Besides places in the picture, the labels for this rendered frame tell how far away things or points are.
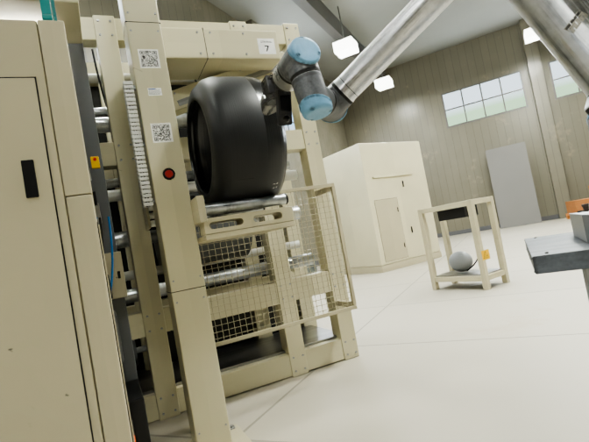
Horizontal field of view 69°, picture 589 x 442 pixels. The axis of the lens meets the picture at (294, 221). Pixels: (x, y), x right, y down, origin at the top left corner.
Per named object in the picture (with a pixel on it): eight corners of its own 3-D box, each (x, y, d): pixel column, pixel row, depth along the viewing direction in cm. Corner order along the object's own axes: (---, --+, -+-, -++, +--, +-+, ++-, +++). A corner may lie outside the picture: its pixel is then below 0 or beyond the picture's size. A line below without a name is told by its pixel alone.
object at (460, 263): (488, 289, 373) (470, 199, 377) (432, 289, 423) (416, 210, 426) (510, 281, 393) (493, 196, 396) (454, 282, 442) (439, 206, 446)
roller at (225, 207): (203, 214, 159) (201, 203, 159) (202, 217, 163) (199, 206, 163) (289, 202, 173) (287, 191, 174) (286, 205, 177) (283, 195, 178)
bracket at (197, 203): (200, 223, 154) (195, 196, 155) (182, 232, 191) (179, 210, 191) (209, 221, 156) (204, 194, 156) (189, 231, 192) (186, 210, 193)
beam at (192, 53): (157, 57, 192) (151, 24, 193) (151, 81, 215) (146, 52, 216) (281, 58, 217) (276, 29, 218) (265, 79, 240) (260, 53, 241)
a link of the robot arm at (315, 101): (341, 112, 127) (328, 74, 128) (327, 103, 116) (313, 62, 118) (313, 125, 131) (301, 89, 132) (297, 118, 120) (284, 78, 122)
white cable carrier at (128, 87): (144, 206, 159) (123, 81, 161) (142, 208, 164) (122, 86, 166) (156, 204, 161) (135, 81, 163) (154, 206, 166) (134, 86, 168)
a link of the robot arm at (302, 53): (298, 66, 117) (287, 32, 118) (282, 89, 128) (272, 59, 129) (327, 62, 121) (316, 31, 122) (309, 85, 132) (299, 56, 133)
